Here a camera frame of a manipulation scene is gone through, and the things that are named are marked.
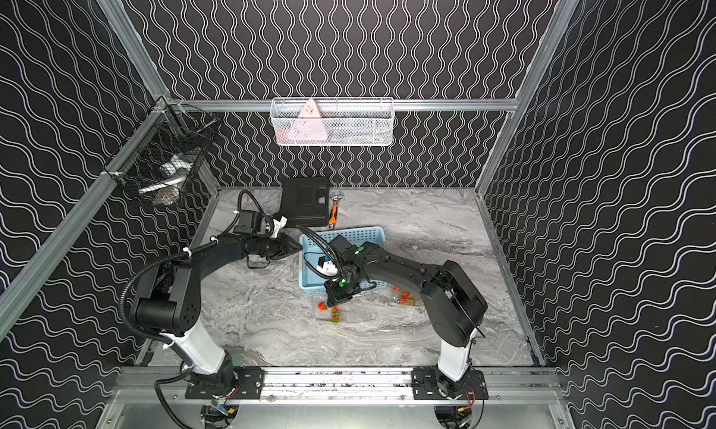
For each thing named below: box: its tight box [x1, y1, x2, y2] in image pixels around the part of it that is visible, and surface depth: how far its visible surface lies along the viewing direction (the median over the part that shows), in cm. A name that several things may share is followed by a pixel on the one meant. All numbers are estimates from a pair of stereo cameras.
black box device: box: [281, 177, 330, 230], surface depth 112 cm
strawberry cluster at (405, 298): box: [393, 285, 417, 307], surface depth 90 cm
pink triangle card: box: [289, 98, 328, 141], surface depth 92 cm
